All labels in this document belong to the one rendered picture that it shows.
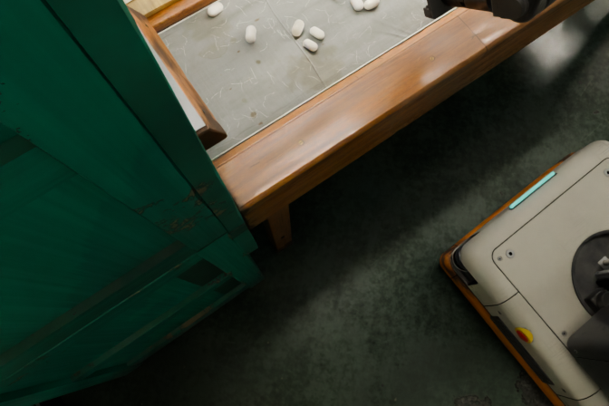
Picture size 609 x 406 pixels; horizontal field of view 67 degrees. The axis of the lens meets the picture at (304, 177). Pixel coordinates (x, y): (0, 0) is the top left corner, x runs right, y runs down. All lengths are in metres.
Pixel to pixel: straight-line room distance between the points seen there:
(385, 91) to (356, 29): 0.17
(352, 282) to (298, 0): 0.93
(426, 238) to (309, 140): 0.87
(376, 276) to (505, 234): 0.44
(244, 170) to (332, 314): 0.83
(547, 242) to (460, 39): 0.70
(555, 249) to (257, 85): 0.96
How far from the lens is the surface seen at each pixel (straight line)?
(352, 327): 1.57
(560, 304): 1.46
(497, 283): 1.40
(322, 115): 0.87
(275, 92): 0.92
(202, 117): 0.79
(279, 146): 0.85
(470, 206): 1.71
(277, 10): 1.03
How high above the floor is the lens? 1.56
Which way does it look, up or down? 73 degrees down
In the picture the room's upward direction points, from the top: 2 degrees clockwise
